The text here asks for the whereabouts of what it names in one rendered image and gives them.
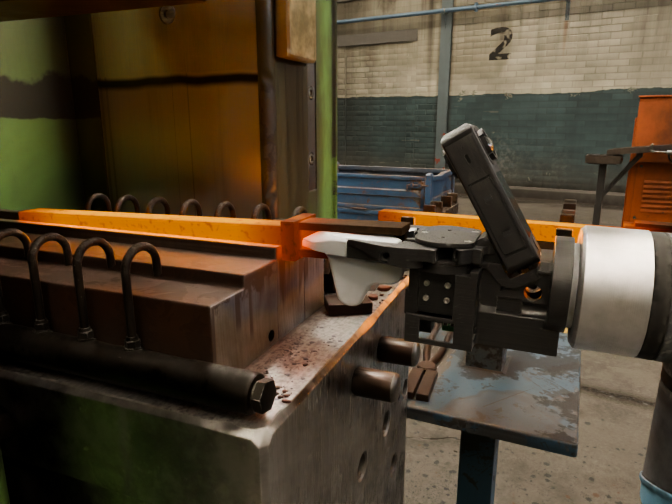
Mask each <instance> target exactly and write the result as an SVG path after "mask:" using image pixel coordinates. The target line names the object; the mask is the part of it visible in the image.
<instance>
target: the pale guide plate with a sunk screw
mask: <svg viewBox="0 0 672 504"><path fill-rule="evenodd" d="M274 16H275V54H276V56H277V57H279V58H283V59H288V60H292V61H297V62H301V63H315V61H316V0H274Z"/></svg>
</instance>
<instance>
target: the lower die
mask: <svg viewBox="0 0 672 504"><path fill-rule="evenodd" d="M7 228H16V229H19V230H21V231H22V232H24V233H25V234H26V235H27V236H28V237H29V239H30V241H31V244H32V242H33V241H34V240H35V239H36V238H37V237H39V236H40V235H42V234H45V233H50V232H54V233H58V234H60V235H62V236H64V237H65V238H66V239H67V240H68V242H69V243H70V246H71V250H72V257H73V255H74V252H75V250H76V249H77V247H78V246H79V245H80V244H81V243H82V242H83V241H84V240H86V239H88V238H92V237H101V238H103V239H105V240H106V241H108V242H109V243H110V245H111V246H112V248H113V250H114V255H115V263H116V265H115V266H114V267H112V268H107V263H106V254H105V252H104V250H103V249H102V248H101V247H100V246H92V247H90V248H89V249H88V250H87V251H86V252H85V253H84V256H83V259H82V271H83V279H84V287H85V295H86V304H87V312H88V321H89V325H90V327H91V329H92V330H93V334H94V337H93V338H96V339H97V341H102V342H105V343H109V344H113V345H119V346H124V340H125V339H126V336H127V329H126V319H125V310H124V300H123V290H122V281H121V263H122V259H123V257H124V255H125V253H126V251H127V250H128V249H129V248H130V247H131V246H132V245H134V244H136V243H139V242H148V243H150V244H152V245H153V246H155V247H156V249H157V251H158V252H159V255H160V258H161V267H162V274H161V275H160V276H157V277H154V276H153V267H152V259H151V256H150V254H149V253H148V252H146V251H140V252H139V253H137V254H136V255H135V256H134V258H133V260H132V263H131V268H130V275H131V285H132V294H133V304H134V315H135V324H136V334H138V337H139V338H140V339H141V347H143V348H144V350H149V351H155V352H160V353H164V354H169V355H173V356H177V357H181V358H186V359H195V360H201V361H206V362H211V363H216V364H221V365H226V366H231V367H236V368H241V369H245V368H246V367H247V366H248V365H249V364H251V363H252V362H253V361H254V360H256V359H257V358H258V357H259V356H261V355H262V354H263V353H264V352H266V351H267V350H268V349H269V348H271V347H272V346H273V345H274V344H276V343H277V342H278V341H279V340H280V339H281V338H283V337H284V336H285V335H286V334H288V333H289V332H290V331H291V330H293V329H294V328H295V327H296V326H298V325H299V324H300V323H301V322H303V321H304V320H305V319H306V318H308V317H309V316H310V315H311V314H313V313H314V312H315V311H316V310H318V309H319V308H320V307H321V306H323V305H324V259H322V258H310V257H302V258H300V259H299V260H297V261H285V260H282V248H281V245H274V244H263V243H253V242H242V241H232V240H221V239H211V238H200V237H190V236H179V235H169V234H158V233H148V232H138V231H127V230H117V229H106V228H96V227H85V226H75V225H64V224H54V223H43V222H33V221H22V220H12V219H1V218H0V230H3V229H7ZM37 261H38V269H39V276H40V283H41V290H42V297H43V304H44V311H45V317H46V318H47V320H48V321H49V324H50V329H51V330H53V332H57V333H63V334H67V335H73V336H77V331H78V329H79V327H80V325H79V316H78V309H77V300H76V293H75V285H74V276H73V268H72V264H71V265H68V266H65V263H64V256H63V250H62V247H61V245H60V244H59V243H58V242H56V241H48V242H46V243H44V244H43V245H42V246H41V247H40V249H39V251H38V255H37ZM0 281H1V288H2V294H3V301H4V307H5V310H6V311H7V312H8V314H9V319H10V322H13V324H17V325H22V326H26V327H32V328H34V322H35V319H36V315H35V308H34V301H33V295H32V287H31V281H30V274H29V267H28V259H27V257H25V255H24V248H23V244H22V242H21V241H20V240H19V239H18V238H17V237H15V236H8V237H5V238H3V239H2V240H1V241H0ZM271 330H274V338H273V340H272V341H271V342H270V341H269V338H268V337H269V333H270V331H271Z"/></svg>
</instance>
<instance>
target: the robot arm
mask: <svg viewBox="0 0 672 504"><path fill-rule="evenodd" d="M441 145H442V147H443V149H444V150H442V154H443V156H444V158H445V161H446V163H447V165H448V167H449V169H450V170H451V172H452V174H453V175H454V177H455V178H456V179H459V180H460V182H461V184H462V186H463V188H464V190H465V192H466V193H467V195H468V197H469V199H470V201H471V203H472V205H473V207H474V209H475V211H476V213H477V215H478V217H479V219H480V221H481V223H482V224H483V226H484V228H485V230H486V231H484V232H483V233H482V231H481V230H479V229H474V228H467V227H459V226H447V225H438V226H421V225H410V230H409V232H407V238H406V241H403V242H402V240H400V239H399V238H397V237H395V236H392V235H378V234H376V235H370V234H358V233H343V232H328V231H318V232H316V233H314V234H311V235H309V236H307V237H305V238H303V241H302V246H304V247H307V248H309V249H312V250H315V251H318V252H322V253H325V254H326V255H327V257H328V259H329V263H330V267H331V272H332V276H333V280H334V284H335V288H336V293H337V296H338V298H339V300H340V301H341V302H342V303H344V304H346V305H349V306H357V305H359V304H360V303H361V302H362V301H363V299H364V297H365V296H366V294H367V292H368V291H374V290H376V289H377V288H378V286H379V284H387V285H392V284H395V283H397V282H399V281H400V280H401V278H402V277H403V275H404V272H405V271H408V270H410V271H409V286H408V287H407V288H406V289H405V306H404V313H405V331H404V341H410V342H416V343H422V344H428V345H434V346H440V347H445V348H451V349H457V350H463V351H469V352H471V351H472V348H473V346H474V344H481V345H487V346H493V347H499V348H505V349H512V350H518V351H524V352H530V353H536V354H542V355H548V356H554V357H556V356H557V348H558V340H559V332H561V333H564V331H565V328H568V343H569V344H570V346H571V347H572V348H576V349H582V350H589V351H595V352H602V353H608V354H614V355H621V356H627V357H635V358H640V359H646V360H652V361H658V362H663V364H662V365H663V366H662V371H661V376H660V382H659V387H658V392H657V398H656V403H655V408H654V414H653V419H652V424H651V430H650V435H649V440H648V446H647V451H646V456H645V462H644V467H643V471H641V472H640V473H639V478H640V481H641V487H640V499H641V502H642V504H672V233H668V232H655V231H649V230H638V229H626V228H613V227H601V226H589V225H586V226H584V227H583V228H581V230H580V234H579V237H578V242H577V243H575V237H566V236H556V237H555V243H554V250H553V258H552V262H541V261H540V256H541V248H540V246H539V244H538V242H537V241H536V239H535V237H534V235H533V233H532V231H531V229H530V227H529V225H528V223H527V221H526V219H525V217H524V215H523V213H522V211H521V209H520V208H519V206H518V204H517V202H516V200H515V198H514V196H513V194H512V192H511V190H510V188H509V186H508V184H507V182H506V180H505V178H504V177H503V175H502V173H501V171H500V169H499V167H498V165H497V163H496V161H495V160H496V159H498V156H497V154H496V152H495V150H494V144H493V142H492V140H491V139H490V138H489V137H488V136H487V134H486V133H485V131H484V130H483V129H482V128H481V129H480V130H479V128H478V127H476V126H474V125H471V124H467V123H465V124H463V125H461V126H460V127H458V128H456V129H454V130H452V131H451V132H449V133H447V134H446V135H444V136H443V137H442V139H441ZM537 286H538V287H539V288H540V289H539V290H536V291H533V290H530V289H528V288H527V287H529V288H531V289H536V288H537ZM434 322H436V323H442V330H445V331H451V332H453V343H451V342H445V341H439V340H433V339H427V338H421V337H419V331H421V332H427V333H431V332H432V329H433V328H434Z"/></svg>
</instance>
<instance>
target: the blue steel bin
mask: <svg viewBox="0 0 672 504"><path fill-rule="evenodd" d="M454 184H455V177H454V175H453V174H452V172H451V170H450V169H434V168H408V167H383V166H357V165H340V163H339V162H337V219H355V220H376V221H378V211H381V210H383V209H395V210H408V211H420V212H423V206H424V205H425V204H426V205H431V201H441V196H442V195H444V196H447V193H448V192H450V193H454Z"/></svg>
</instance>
